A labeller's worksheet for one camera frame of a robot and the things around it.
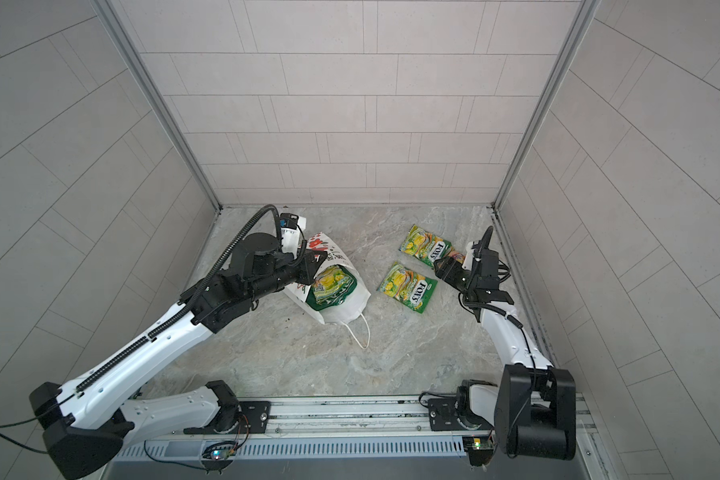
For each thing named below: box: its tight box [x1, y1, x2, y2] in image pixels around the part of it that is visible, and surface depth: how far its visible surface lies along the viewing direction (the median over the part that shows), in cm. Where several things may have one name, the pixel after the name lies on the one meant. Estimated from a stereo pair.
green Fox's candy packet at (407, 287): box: [376, 262, 438, 314], surface depth 93 cm
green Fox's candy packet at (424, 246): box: [398, 224, 454, 267], surface depth 104 cm
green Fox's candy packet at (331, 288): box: [306, 264, 358, 311], surface depth 91 cm
